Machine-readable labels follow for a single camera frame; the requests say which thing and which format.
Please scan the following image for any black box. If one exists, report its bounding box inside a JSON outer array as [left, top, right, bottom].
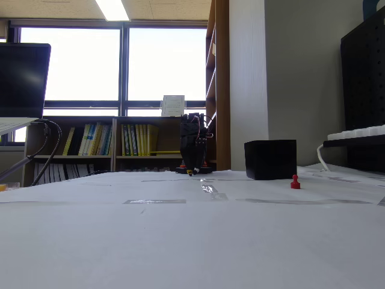
[[244, 139, 298, 181]]

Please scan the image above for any low wooden bookshelf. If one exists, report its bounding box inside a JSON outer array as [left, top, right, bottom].
[[23, 116, 116, 187], [113, 116, 188, 172]]

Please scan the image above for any white paper sign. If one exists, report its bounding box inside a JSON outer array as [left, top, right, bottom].
[[161, 95, 186, 117]]

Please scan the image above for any green yellow binder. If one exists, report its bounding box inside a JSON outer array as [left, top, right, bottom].
[[128, 123, 137, 157], [121, 123, 131, 157]]

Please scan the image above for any tall wooden bookshelf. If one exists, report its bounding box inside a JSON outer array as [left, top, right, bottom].
[[205, 0, 231, 171]]

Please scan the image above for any teal book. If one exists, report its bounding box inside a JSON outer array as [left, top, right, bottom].
[[99, 125, 113, 156]]

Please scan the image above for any blue white book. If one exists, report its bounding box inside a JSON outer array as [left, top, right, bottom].
[[85, 125, 97, 156]]

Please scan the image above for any yellow white book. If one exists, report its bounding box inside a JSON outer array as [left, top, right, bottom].
[[78, 123, 91, 156]]

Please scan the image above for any leaning yellow book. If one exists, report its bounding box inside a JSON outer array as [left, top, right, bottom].
[[62, 126, 76, 156]]

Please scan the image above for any ceiling light panel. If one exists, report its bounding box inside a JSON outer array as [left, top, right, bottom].
[[95, 0, 131, 22]]

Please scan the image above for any white keyboard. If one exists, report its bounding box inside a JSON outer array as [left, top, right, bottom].
[[327, 125, 385, 141]]

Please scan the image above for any grey metal rod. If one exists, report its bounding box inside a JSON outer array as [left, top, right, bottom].
[[0, 155, 34, 181]]

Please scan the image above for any black-screen laptop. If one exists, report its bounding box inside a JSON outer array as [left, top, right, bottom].
[[0, 42, 52, 136]]

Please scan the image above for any black pegboard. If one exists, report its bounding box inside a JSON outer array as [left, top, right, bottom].
[[340, 5, 385, 174]]

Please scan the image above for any blue object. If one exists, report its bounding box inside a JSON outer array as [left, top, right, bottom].
[[362, 0, 381, 22]]

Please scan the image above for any dark window frame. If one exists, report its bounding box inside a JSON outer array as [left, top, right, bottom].
[[8, 20, 208, 117]]

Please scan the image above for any white cable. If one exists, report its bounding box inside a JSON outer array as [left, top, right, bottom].
[[316, 143, 331, 172]]

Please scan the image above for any thick black cable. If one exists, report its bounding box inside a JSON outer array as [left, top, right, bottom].
[[29, 119, 63, 187]]

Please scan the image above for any thin black cable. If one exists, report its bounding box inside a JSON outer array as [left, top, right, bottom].
[[26, 122, 51, 160]]

